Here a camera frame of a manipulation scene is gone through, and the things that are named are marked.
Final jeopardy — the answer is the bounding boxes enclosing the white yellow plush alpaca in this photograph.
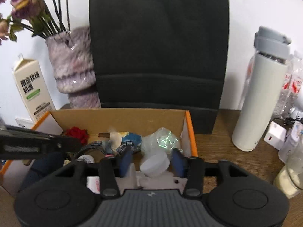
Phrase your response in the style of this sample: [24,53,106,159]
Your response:
[115,163,187,194]

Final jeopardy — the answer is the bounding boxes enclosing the white round plastic cap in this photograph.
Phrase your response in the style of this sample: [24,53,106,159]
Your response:
[140,150,170,178]

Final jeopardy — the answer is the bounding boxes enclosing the white booklet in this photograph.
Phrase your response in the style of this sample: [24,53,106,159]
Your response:
[15,117,35,129]

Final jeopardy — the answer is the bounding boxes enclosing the white tissue pack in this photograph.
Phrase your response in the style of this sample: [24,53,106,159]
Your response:
[86,176,100,194]

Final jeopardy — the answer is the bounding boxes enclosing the blue white snack packet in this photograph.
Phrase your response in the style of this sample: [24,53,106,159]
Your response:
[109,132,142,154]

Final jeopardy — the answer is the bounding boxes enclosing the dark blue rolled cloth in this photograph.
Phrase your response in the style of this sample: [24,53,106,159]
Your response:
[18,152,68,192]

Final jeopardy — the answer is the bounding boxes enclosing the iridescent plastic wrapped packet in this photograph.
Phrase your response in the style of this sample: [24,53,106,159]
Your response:
[141,128,182,156]

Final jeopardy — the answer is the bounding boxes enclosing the red fabric rose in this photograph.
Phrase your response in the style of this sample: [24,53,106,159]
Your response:
[64,127,89,146]

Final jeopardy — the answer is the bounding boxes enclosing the white milk carton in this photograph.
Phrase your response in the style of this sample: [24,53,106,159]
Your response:
[13,55,55,123]

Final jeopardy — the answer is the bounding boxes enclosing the cardboard box orange rim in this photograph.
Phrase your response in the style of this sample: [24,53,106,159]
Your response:
[0,108,199,192]

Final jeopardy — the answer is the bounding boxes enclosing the white usb charger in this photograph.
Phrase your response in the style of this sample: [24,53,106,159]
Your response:
[263,121,287,150]

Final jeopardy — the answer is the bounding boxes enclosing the glass cup with milk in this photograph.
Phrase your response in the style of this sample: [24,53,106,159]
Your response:
[273,142,302,199]

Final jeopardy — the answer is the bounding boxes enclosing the purple white ceramic vase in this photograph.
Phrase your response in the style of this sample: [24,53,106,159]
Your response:
[46,26,101,109]

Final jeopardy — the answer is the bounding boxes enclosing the black paper shopping bag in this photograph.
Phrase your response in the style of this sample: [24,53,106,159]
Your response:
[89,0,230,134]

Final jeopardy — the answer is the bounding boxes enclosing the pack of water bottles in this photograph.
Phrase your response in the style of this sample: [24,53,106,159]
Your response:
[241,52,302,124]

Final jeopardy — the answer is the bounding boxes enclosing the dried pink flower bouquet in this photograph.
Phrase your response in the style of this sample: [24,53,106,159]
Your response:
[1,0,70,42]

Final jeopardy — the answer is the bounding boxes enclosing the white thermos grey lid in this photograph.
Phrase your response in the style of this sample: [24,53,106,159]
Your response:
[232,26,291,152]

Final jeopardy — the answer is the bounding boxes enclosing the black cable bundle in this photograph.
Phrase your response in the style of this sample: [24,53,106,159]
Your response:
[71,140,107,162]

